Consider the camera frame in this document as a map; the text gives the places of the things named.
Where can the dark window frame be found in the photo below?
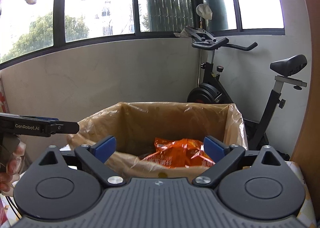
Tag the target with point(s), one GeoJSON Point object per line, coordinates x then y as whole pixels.
{"type": "Point", "coordinates": [262, 31]}

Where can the brown cardboard box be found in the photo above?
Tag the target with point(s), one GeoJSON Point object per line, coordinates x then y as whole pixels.
{"type": "Point", "coordinates": [175, 118]}

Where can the vertical corner pipe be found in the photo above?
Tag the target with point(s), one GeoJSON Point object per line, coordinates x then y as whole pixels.
{"type": "Point", "coordinates": [200, 63]}

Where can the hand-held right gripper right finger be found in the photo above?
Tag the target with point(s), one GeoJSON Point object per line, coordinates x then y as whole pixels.
{"type": "Point", "coordinates": [212, 146]}

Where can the beige red printed carton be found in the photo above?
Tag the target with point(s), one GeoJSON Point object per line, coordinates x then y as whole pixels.
{"type": "Point", "coordinates": [3, 95]}

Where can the patterned tablecloth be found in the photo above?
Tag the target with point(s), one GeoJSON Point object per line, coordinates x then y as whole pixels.
{"type": "Point", "coordinates": [306, 193]}

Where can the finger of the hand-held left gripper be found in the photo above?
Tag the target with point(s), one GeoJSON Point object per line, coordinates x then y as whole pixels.
{"type": "Point", "coordinates": [47, 118]}
{"type": "Point", "coordinates": [67, 128]}

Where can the white plastic bag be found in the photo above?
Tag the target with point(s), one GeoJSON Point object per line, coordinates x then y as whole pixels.
{"type": "Point", "coordinates": [203, 11]}

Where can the green metal lattice screen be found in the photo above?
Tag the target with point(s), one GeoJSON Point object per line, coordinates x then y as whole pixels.
{"type": "Point", "coordinates": [170, 0]}

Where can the person's left hand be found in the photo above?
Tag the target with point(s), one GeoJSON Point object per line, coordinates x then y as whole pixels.
{"type": "Point", "coordinates": [10, 178]}

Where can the clear plastic box liner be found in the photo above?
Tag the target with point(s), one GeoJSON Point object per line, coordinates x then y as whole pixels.
{"type": "Point", "coordinates": [95, 123]}

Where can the red patterned bag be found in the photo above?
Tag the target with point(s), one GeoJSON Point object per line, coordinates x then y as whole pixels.
{"type": "Point", "coordinates": [2, 213]}

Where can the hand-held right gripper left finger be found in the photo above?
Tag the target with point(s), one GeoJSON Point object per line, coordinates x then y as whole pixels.
{"type": "Point", "coordinates": [106, 146]}

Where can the crumpled grey rag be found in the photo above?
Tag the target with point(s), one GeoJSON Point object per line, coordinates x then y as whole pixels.
{"type": "Point", "coordinates": [181, 33]}

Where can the black exercise bike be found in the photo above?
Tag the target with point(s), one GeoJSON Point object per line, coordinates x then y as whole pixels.
{"type": "Point", "coordinates": [210, 90]}

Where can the green tree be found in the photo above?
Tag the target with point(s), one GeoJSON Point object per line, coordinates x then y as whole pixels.
{"type": "Point", "coordinates": [37, 33]}

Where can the orange snack packet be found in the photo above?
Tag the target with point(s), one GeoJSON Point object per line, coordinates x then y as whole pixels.
{"type": "Point", "coordinates": [175, 153]}

